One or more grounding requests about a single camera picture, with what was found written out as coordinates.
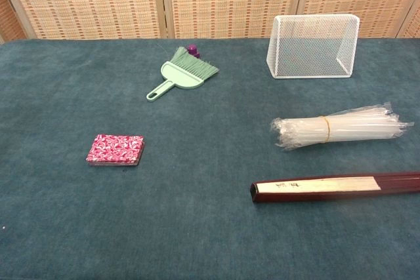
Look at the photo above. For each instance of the teal velvet tablecloth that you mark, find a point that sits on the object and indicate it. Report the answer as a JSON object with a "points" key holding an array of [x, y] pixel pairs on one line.
{"points": [[197, 221]]}

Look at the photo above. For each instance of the mint green hand brush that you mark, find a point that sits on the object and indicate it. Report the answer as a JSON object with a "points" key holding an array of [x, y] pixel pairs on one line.
{"points": [[178, 75]]}

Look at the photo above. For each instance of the yellow rubber band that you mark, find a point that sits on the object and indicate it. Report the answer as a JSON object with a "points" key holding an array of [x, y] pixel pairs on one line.
{"points": [[327, 129]]}

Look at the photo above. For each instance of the bundle of wrapped clear straws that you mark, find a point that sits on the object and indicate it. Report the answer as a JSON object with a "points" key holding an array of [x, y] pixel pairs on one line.
{"points": [[354, 127]]}

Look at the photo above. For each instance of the dark red folded fan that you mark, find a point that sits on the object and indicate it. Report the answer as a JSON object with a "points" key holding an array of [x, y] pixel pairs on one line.
{"points": [[328, 189]]}

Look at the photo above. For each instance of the pink patterned card deck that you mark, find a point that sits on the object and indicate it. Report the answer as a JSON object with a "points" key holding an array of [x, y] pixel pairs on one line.
{"points": [[115, 149]]}

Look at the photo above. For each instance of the small purple plastic object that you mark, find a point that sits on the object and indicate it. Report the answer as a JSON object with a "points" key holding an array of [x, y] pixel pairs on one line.
{"points": [[193, 50]]}

